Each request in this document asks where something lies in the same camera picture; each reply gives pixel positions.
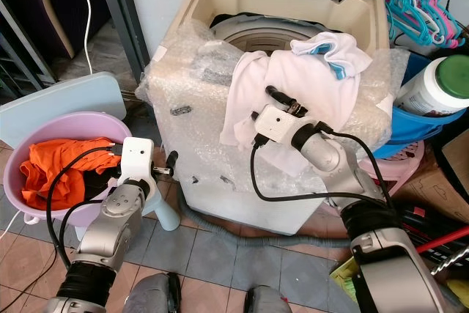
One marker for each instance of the grey robot left leg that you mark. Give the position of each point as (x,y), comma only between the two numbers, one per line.
(152,295)

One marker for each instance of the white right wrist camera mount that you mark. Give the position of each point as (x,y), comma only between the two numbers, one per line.
(277,124)

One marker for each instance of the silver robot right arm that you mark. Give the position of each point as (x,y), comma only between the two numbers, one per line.
(344,174)

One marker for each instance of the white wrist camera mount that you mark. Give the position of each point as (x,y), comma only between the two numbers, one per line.
(277,124)
(138,159)

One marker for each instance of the white cloth with blue trim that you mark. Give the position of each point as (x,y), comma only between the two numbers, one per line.
(333,49)

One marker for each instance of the cream top-load washing machine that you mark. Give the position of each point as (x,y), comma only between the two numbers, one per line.
(198,159)

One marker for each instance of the grey robot right leg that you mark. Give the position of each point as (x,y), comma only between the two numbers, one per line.
(266,300)

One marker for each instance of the pink plastic basket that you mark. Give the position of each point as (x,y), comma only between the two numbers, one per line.
(407,163)

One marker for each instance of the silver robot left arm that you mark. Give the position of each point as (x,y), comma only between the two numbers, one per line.
(110,232)

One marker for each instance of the green dustpan with brush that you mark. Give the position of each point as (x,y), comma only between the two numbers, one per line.
(346,284)

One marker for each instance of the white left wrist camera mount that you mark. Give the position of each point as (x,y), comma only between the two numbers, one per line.
(138,159)

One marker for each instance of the clear bubble wrap sheet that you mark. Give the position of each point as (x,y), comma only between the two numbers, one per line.
(187,86)

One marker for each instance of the blue plastic tub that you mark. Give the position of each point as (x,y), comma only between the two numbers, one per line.
(410,133)

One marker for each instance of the cyan plastic hanger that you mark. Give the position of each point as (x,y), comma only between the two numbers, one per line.
(407,12)

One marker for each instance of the blue grey metal gate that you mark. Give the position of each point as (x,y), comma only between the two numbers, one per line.
(20,49)

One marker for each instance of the grey robot leg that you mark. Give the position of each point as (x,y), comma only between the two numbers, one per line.
(266,300)
(152,295)

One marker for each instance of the dark metal door post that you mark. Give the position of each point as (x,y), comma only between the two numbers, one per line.
(121,27)

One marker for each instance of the orange garment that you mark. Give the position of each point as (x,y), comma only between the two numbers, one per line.
(55,170)

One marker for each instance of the light blue plastic chair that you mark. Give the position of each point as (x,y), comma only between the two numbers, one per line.
(66,104)

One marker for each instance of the purple plastic basin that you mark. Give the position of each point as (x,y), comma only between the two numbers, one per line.
(15,174)

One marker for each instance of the brown cardboard box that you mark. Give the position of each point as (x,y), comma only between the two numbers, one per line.
(440,181)

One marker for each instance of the white bottle with green cap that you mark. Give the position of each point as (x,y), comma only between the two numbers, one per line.
(421,89)

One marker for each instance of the white garment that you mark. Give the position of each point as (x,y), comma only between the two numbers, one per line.
(319,93)

